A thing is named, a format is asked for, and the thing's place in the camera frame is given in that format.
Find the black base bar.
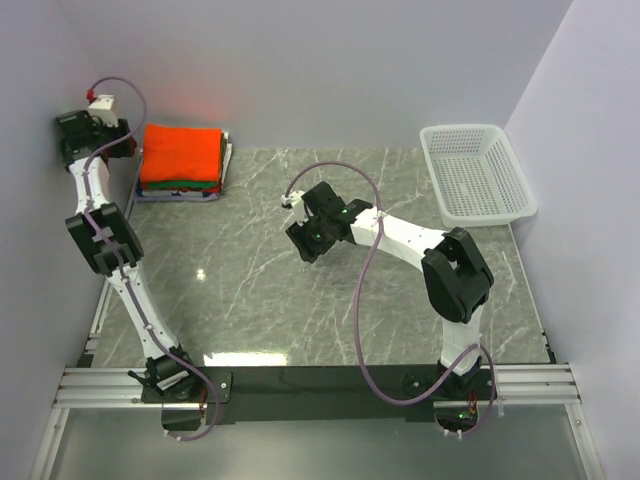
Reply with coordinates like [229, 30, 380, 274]
[141, 366, 497, 432]

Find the white plastic basket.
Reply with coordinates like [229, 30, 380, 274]
[419, 124, 538, 228]

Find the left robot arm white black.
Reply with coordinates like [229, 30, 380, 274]
[55, 110, 200, 402]

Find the stack of folded shirts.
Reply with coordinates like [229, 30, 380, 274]
[134, 131, 233, 202]

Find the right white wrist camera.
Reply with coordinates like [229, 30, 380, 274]
[281, 190, 308, 225]

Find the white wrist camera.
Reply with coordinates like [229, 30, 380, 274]
[281, 190, 308, 225]
[87, 94, 118, 128]

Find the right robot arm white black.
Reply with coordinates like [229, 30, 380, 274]
[281, 182, 494, 406]

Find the green folded t shirt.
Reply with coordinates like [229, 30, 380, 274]
[141, 180, 219, 191]

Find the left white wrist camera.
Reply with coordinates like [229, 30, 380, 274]
[87, 94, 118, 128]

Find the orange t shirt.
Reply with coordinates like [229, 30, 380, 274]
[140, 124, 224, 183]

